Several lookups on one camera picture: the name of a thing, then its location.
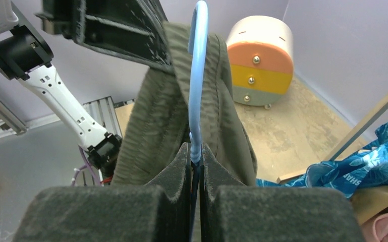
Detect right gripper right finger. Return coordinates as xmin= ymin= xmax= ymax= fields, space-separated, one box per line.
xmin=200 ymin=144 xmax=364 ymax=241

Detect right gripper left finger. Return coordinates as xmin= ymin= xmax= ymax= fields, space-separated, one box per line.
xmin=13 ymin=143 xmax=191 ymax=241

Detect round pastel drawer box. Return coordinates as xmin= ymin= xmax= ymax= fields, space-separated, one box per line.
xmin=226 ymin=15 xmax=294 ymax=109

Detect light blue hanger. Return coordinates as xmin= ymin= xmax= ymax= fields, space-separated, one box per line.
xmin=188 ymin=1 xmax=208 ymax=166

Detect wooden clothes rack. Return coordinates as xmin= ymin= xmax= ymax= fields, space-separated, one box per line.
xmin=275 ymin=73 xmax=388 ymax=185

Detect blue patterned shorts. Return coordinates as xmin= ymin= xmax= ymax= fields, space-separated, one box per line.
xmin=256 ymin=111 xmax=388 ymax=199

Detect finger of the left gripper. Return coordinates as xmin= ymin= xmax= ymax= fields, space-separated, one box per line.
xmin=36 ymin=0 xmax=173 ymax=72

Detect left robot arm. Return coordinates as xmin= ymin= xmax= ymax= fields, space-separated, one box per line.
xmin=0 ymin=1 xmax=172 ymax=178

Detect olive green shorts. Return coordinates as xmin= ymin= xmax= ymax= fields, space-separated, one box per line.
xmin=112 ymin=22 xmax=257 ymax=186

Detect brown shorts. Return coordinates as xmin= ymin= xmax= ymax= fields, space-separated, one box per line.
xmin=350 ymin=186 xmax=388 ymax=225

